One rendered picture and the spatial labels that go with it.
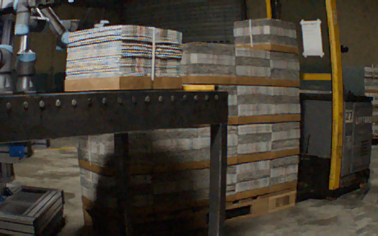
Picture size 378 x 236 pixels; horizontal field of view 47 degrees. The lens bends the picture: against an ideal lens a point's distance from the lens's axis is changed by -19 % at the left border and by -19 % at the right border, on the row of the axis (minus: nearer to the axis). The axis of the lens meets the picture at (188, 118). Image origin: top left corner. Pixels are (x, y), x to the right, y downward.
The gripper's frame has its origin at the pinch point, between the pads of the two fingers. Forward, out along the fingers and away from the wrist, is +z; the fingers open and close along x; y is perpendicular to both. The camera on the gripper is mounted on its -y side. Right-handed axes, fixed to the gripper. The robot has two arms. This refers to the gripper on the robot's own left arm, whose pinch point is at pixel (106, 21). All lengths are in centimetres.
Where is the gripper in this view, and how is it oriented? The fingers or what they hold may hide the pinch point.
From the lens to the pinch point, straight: 309.3
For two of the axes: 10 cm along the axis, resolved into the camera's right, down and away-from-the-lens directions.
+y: -0.7, 9.8, 1.7
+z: 8.8, -0.2, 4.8
